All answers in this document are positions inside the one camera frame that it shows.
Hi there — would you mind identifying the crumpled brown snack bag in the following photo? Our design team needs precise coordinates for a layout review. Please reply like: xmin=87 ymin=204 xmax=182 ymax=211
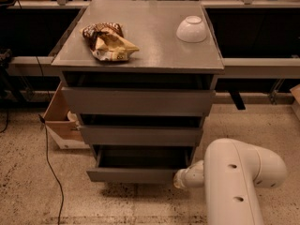
xmin=80 ymin=22 xmax=139 ymax=62

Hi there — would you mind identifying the white upturned bowl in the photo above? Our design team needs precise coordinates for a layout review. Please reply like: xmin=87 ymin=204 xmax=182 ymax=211
xmin=176 ymin=16 xmax=206 ymax=43

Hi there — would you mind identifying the grey middle drawer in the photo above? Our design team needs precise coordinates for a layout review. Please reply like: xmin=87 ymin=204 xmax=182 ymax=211
xmin=80 ymin=114 xmax=203 ymax=146

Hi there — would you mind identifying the black bracket under rail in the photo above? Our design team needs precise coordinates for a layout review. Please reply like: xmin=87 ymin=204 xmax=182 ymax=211
xmin=230 ymin=91 xmax=246 ymax=110

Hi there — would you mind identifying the grey drawer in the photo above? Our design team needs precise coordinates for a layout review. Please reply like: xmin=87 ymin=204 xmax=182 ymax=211
xmin=80 ymin=114 xmax=203 ymax=146
xmin=63 ymin=71 xmax=215 ymax=116
xmin=87 ymin=145 xmax=195 ymax=184

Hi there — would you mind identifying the grey drawer cabinet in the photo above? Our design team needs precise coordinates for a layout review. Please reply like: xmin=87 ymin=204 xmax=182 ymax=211
xmin=51 ymin=0 xmax=225 ymax=161

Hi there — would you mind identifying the black cable on floor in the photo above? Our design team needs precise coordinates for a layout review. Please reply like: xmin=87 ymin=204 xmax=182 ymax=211
xmin=37 ymin=113 xmax=65 ymax=225

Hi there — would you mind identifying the open cardboard box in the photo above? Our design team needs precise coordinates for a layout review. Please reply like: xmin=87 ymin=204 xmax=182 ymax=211
xmin=43 ymin=83 xmax=89 ymax=149

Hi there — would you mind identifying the grey top drawer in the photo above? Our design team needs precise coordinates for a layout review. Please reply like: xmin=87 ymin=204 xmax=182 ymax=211
xmin=63 ymin=71 xmax=215 ymax=116

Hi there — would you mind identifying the grey bottom drawer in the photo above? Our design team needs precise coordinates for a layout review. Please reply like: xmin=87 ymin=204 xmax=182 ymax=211
xmin=87 ymin=145 xmax=195 ymax=184

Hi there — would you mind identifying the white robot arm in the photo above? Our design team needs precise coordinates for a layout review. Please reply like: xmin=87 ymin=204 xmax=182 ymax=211
xmin=173 ymin=139 xmax=288 ymax=225

